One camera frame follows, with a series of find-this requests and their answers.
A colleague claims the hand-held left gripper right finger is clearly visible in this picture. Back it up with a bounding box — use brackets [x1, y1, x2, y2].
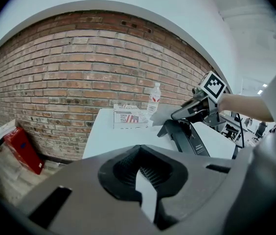
[139, 144, 235, 231]

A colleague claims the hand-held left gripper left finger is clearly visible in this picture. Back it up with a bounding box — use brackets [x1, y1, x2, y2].
[18, 144, 159, 235]

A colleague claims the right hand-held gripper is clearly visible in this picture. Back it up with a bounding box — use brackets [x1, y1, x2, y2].
[171, 70, 228, 132]

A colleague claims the person's right forearm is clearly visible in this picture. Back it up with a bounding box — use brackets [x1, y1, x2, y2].
[218, 93, 275, 122]

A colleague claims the clear plastic water bottle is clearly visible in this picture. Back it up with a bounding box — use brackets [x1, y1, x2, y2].
[146, 82, 162, 118]

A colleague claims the stack of white printed books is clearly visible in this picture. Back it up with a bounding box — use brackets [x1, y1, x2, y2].
[113, 103, 149, 130]

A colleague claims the black office chair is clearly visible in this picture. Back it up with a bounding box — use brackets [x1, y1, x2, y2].
[251, 121, 268, 142]

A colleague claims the red box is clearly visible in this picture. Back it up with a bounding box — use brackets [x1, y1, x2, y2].
[3, 127, 46, 176]

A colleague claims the white flat box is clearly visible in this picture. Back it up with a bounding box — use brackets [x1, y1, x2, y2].
[0, 118, 19, 138]

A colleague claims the black cable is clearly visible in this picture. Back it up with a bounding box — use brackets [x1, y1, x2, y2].
[235, 112, 246, 149]

